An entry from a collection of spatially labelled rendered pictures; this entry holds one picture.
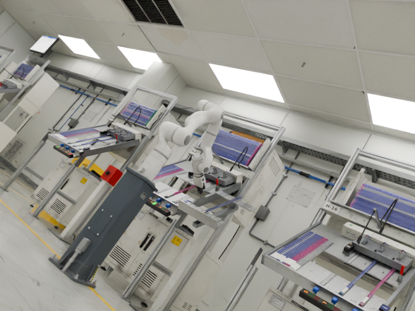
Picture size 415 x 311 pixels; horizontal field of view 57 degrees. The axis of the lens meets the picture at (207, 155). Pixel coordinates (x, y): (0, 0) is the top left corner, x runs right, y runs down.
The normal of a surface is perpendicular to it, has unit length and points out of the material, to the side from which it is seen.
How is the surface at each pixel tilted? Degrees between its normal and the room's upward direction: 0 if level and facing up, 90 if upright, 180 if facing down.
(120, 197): 90
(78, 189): 90
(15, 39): 90
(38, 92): 90
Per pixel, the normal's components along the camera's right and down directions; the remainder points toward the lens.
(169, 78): 0.72, 0.29
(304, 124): -0.43, -0.54
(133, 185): -0.24, -0.45
